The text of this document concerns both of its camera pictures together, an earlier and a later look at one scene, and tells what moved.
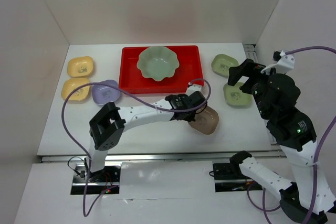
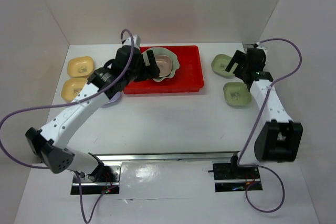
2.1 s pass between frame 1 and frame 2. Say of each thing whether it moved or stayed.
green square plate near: stayed
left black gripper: moved
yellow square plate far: stayed
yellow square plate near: stayed
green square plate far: stayed
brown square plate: moved
